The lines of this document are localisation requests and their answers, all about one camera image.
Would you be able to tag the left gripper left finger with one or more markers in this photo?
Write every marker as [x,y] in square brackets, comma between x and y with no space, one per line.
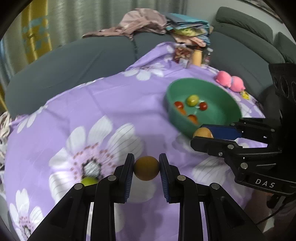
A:
[69,218]

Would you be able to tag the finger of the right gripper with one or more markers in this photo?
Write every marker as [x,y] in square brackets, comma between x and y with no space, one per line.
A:
[216,147]
[248,128]

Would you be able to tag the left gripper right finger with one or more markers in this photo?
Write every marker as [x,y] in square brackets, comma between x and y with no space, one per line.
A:
[205,210]

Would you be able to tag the small yellow brown fruit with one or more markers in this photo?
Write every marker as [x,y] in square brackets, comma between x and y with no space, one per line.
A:
[203,132]

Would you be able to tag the green yellow fruit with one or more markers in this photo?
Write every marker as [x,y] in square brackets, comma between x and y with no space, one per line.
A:
[192,100]

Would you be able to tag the brown yellow round fruit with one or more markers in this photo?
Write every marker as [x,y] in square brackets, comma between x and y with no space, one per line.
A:
[146,168]

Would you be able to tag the large orange mandarin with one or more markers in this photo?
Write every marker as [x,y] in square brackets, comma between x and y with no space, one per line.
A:
[193,118]

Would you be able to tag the red cherry tomato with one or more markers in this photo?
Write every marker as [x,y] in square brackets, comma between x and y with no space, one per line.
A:
[179,104]
[203,106]

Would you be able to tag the pink plush toy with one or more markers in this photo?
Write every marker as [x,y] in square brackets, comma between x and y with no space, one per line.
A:
[237,84]
[224,79]

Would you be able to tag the green plastic bowl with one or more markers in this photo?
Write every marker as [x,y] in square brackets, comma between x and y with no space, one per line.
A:
[222,107]

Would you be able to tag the clear plastic bottle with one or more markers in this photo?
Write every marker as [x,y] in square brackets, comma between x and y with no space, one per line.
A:
[207,56]

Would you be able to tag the grey sofa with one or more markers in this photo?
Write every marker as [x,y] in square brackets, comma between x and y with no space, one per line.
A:
[238,41]

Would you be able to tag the beige wooden bottle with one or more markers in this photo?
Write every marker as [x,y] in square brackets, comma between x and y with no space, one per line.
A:
[197,56]

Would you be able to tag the dried flower packet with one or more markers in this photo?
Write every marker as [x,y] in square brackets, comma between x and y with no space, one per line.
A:
[183,55]

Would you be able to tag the folded colourful cloth pile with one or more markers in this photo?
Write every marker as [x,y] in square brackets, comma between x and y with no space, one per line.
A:
[188,30]

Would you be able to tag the white knitted cloth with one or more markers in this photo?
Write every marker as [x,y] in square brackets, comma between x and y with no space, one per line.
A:
[4,133]

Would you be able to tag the pink crumpled cloth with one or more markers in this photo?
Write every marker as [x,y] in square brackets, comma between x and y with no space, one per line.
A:
[137,20]

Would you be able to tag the yellow patterned curtain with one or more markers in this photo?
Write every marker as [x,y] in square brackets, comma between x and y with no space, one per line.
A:
[35,30]

